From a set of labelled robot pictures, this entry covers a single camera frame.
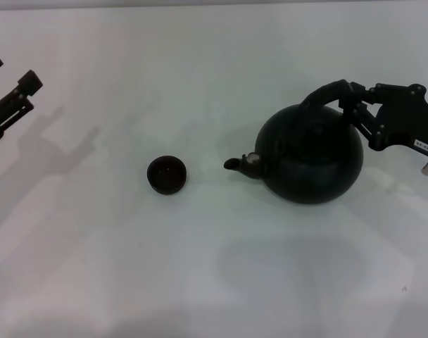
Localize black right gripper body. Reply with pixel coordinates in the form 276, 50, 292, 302
372, 83, 428, 155

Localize black round teapot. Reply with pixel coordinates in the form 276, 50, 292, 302
223, 80, 365, 205

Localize dark brown teacup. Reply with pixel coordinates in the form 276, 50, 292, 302
146, 155, 187, 195

